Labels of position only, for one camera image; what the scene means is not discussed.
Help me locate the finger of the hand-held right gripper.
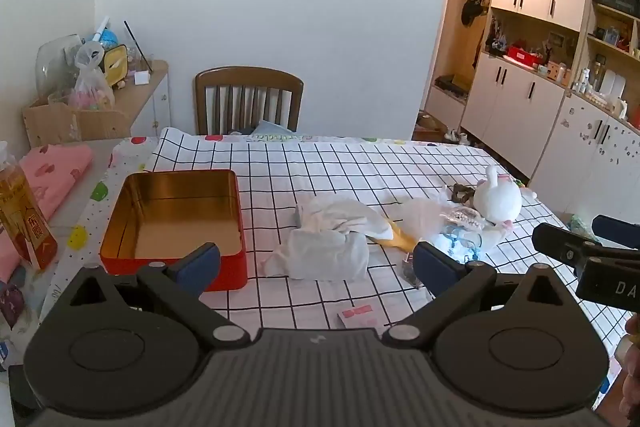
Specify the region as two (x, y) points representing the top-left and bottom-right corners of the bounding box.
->
(592, 214), (640, 251)
(531, 223), (606, 277)

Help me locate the red tin box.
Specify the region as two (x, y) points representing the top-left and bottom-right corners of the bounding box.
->
(99, 169), (249, 292)

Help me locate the yellow tissue box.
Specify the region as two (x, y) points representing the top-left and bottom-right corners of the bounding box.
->
(100, 44), (131, 88)

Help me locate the white black-grid tablecloth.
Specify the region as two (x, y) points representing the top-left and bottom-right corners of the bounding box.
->
(142, 126), (632, 350)

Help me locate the white wooden cabinet wall unit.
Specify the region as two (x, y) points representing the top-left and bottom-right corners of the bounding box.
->
(420, 0), (640, 228)

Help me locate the amber tea bottle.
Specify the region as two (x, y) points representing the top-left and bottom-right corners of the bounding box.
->
(0, 141), (59, 271)

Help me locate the small dark packet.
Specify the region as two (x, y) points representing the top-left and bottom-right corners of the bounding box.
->
(400, 253), (425, 290)

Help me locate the black hanging bag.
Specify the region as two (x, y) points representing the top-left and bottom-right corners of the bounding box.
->
(460, 0), (491, 28)

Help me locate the white gauze cloth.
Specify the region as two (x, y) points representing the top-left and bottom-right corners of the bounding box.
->
(259, 199), (397, 283)

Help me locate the thin black stick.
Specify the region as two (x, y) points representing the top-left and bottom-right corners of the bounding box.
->
(123, 20), (153, 72)

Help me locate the white tube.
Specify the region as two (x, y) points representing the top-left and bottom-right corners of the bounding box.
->
(87, 16), (111, 45)

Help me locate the plastic bag of colourful toys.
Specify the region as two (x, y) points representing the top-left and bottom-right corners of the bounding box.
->
(70, 44), (117, 112)

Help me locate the light wooden side cabinet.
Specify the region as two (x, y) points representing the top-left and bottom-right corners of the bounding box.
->
(117, 59), (171, 140)

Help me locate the white floral cloth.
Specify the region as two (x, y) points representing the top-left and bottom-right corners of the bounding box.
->
(449, 206), (485, 231)

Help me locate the dark brown patterned cloth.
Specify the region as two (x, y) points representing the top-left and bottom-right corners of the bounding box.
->
(448, 183), (477, 205)

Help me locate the yellow soft toy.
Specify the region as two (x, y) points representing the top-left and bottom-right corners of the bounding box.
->
(367, 216), (418, 253)

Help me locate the cardboard box with clutter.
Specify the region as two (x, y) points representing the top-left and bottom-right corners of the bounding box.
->
(22, 101), (132, 148)

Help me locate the white polka dot tablecloth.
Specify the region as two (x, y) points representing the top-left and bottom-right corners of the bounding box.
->
(37, 133), (501, 333)

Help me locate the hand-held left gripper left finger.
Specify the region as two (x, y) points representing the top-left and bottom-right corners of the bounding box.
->
(69, 242), (250, 351)

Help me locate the small pink paper packet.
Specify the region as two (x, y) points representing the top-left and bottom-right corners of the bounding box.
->
(337, 303), (378, 329)

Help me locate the light blue cloth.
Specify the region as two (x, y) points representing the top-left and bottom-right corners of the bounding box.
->
(247, 120), (301, 138)

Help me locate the clear plastic bag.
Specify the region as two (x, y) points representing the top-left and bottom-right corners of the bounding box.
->
(392, 194), (458, 240)

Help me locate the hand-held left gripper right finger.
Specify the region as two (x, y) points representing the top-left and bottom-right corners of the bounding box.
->
(381, 241), (569, 351)

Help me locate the brown wooden chair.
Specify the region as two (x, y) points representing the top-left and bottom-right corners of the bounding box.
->
(194, 66), (305, 136)

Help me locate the pink printed blanket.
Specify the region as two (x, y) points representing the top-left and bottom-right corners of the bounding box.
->
(0, 143), (96, 283)

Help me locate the red storage box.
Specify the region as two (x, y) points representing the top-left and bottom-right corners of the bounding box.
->
(506, 46), (537, 65)

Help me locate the clear glass bowl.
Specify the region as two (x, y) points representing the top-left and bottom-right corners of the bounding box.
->
(36, 34), (86, 100)

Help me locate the white plush rabbit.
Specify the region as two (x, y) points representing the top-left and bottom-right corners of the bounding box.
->
(471, 164), (538, 226)

